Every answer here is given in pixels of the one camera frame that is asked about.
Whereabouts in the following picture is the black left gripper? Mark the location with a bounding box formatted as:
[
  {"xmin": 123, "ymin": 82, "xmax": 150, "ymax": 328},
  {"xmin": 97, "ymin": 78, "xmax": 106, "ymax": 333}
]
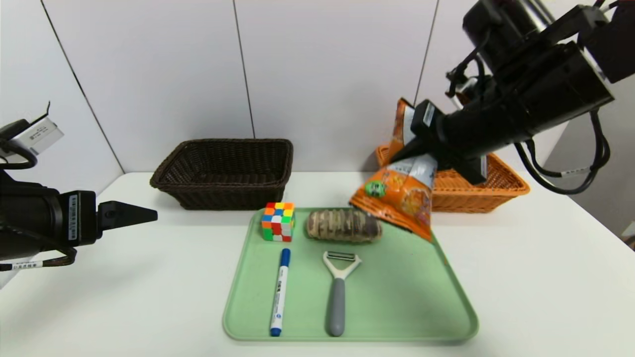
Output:
[{"xmin": 0, "ymin": 184, "xmax": 158, "ymax": 261}]

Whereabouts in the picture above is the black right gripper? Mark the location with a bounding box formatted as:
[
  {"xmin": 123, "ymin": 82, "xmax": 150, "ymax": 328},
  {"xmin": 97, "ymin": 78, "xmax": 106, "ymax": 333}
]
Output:
[{"xmin": 389, "ymin": 99, "xmax": 509, "ymax": 185}]

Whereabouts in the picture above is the orange snack bag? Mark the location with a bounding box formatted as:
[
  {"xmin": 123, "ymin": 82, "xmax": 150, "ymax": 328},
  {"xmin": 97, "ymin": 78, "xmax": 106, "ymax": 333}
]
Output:
[{"xmin": 349, "ymin": 98, "xmax": 438, "ymax": 242}]

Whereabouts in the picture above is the striped brown bread roll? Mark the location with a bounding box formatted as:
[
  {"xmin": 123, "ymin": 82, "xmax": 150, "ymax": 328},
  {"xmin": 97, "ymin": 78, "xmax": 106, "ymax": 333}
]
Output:
[{"xmin": 306, "ymin": 208, "xmax": 383, "ymax": 243}]

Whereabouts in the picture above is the multicoloured puzzle cube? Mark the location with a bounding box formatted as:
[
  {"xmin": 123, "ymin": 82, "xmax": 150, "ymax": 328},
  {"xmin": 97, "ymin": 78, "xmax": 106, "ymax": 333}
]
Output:
[{"xmin": 261, "ymin": 202, "xmax": 295, "ymax": 242}]

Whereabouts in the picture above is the blue white marker pen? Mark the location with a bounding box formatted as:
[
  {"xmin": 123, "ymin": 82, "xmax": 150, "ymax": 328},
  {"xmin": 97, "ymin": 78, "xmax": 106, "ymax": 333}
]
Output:
[{"xmin": 270, "ymin": 248, "xmax": 292, "ymax": 337}]

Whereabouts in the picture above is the white peeler grey handle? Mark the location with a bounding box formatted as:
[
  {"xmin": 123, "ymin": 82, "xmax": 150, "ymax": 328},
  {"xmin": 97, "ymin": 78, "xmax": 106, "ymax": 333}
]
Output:
[{"xmin": 322, "ymin": 251, "xmax": 362, "ymax": 337}]

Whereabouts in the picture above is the orange wicker basket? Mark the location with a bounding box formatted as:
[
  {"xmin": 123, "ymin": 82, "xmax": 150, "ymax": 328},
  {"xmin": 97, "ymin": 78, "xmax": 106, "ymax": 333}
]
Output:
[{"xmin": 375, "ymin": 144, "xmax": 530, "ymax": 214}]

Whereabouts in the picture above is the dark brown wicker basket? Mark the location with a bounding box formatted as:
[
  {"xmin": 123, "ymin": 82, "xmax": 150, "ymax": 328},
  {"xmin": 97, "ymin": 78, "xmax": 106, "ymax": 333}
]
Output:
[{"xmin": 150, "ymin": 138, "xmax": 294, "ymax": 211}]

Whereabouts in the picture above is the light green plastic tray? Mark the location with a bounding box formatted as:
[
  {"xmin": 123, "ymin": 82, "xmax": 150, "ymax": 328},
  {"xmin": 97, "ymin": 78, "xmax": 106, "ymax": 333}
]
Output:
[{"xmin": 223, "ymin": 207, "xmax": 479, "ymax": 342}]

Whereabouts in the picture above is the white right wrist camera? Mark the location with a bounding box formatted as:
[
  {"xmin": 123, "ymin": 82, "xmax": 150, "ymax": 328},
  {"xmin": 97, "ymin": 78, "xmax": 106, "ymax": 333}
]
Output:
[{"xmin": 446, "ymin": 69, "xmax": 489, "ymax": 107}]

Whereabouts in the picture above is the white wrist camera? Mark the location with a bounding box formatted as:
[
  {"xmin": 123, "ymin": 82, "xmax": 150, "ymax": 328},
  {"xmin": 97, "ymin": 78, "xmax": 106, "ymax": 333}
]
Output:
[
  {"xmin": 446, "ymin": 69, "xmax": 489, "ymax": 107},
  {"xmin": 9, "ymin": 117, "xmax": 65, "ymax": 157}
]

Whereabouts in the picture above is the black right camera cable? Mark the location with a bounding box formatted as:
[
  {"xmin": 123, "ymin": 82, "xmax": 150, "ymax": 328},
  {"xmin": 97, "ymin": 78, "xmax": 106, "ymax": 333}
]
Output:
[{"xmin": 446, "ymin": 30, "xmax": 492, "ymax": 100}]

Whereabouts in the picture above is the black camera cable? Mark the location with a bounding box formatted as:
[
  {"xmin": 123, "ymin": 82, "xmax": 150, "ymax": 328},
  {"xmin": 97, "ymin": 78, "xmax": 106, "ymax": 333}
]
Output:
[
  {"xmin": 0, "ymin": 119, "xmax": 39, "ymax": 171},
  {"xmin": 446, "ymin": 30, "xmax": 492, "ymax": 100}
]

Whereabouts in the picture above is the black left camera cable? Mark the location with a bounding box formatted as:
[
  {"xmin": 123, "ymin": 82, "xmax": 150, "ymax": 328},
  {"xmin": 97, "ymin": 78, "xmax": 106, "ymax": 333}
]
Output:
[{"xmin": 0, "ymin": 119, "xmax": 39, "ymax": 171}]

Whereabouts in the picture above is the labelled black left arm cable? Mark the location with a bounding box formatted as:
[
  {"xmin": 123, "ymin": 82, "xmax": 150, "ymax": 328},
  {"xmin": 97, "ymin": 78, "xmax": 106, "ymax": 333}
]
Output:
[{"xmin": 0, "ymin": 246, "xmax": 78, "ymax": 272}]

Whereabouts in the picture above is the labelled black arm cable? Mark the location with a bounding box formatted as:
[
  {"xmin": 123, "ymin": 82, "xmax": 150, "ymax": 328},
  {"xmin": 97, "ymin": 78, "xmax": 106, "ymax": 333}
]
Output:
[
  {"xmin": 513, "ymin": 110, "xmax": 611, "ymax": 195},
  {"xmin": 0, "ymin": 246, "xmax": 78, "ymax": 272}
]

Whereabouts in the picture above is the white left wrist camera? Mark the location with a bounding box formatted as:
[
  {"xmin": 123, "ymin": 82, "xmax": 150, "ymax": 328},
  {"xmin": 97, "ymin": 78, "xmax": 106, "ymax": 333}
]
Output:
[{"xmin": 9, "ymin": 117, "xmax": 65, "ymax": 157}]

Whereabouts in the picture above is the labelled black right arm cable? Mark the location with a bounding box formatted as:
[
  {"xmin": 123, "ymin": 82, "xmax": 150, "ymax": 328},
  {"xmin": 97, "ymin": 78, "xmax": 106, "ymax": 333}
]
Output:
[{"xmin": 513, "ymin": 110, "xmax": 611, "ymax": 195}]

